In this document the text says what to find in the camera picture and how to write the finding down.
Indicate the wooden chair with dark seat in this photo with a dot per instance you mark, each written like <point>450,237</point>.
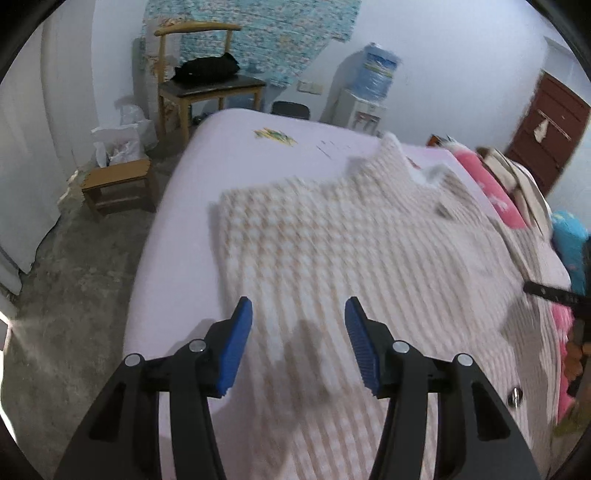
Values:
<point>212,90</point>

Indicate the teal blue blanket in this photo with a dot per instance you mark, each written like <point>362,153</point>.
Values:
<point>570,244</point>

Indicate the beige white checked sweater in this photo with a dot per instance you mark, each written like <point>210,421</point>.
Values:
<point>360,240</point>

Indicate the white curtain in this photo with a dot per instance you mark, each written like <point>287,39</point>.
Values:
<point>32,161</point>

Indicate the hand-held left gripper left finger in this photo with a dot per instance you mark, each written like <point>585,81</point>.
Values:
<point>238,341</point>

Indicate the white water dispenser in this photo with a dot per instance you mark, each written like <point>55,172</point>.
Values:
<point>355,110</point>

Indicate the white plastic bag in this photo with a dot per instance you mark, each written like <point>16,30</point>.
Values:
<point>124,138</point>

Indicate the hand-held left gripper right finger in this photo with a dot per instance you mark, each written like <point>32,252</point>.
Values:
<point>362,346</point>

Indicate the teal floral wall cloth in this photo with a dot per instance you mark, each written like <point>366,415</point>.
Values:
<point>277,32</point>

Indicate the beige clothes pile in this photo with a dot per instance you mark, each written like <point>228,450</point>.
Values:
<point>521,184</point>

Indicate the pink floral blanket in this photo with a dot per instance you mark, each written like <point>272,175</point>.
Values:
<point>489,184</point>

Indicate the brown wooden door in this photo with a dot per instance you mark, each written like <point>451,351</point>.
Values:
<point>549,115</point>

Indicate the black bag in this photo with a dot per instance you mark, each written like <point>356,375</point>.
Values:
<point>205,68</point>

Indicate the small white hanging cloth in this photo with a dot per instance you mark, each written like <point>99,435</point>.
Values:
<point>540,130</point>

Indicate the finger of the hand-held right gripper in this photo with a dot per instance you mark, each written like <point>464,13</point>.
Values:
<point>551,290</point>

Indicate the white wall socket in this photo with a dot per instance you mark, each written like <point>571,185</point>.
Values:
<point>309,87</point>

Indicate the black stool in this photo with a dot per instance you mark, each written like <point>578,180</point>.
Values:
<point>291,110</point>

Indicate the small wooden stool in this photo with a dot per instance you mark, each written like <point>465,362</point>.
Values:
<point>122,173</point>

